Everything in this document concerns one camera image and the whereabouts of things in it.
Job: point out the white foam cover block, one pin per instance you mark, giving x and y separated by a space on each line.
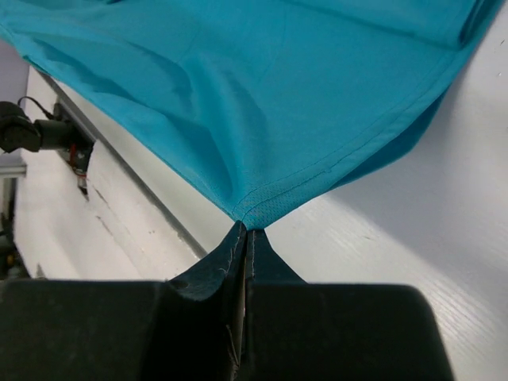
99 226

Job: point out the teal t shirt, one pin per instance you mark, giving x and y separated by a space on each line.
259 105

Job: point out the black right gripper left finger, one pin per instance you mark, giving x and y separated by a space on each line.
186 328

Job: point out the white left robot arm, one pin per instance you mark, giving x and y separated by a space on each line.
56 132

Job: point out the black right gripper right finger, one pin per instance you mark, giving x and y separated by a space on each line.
334 331

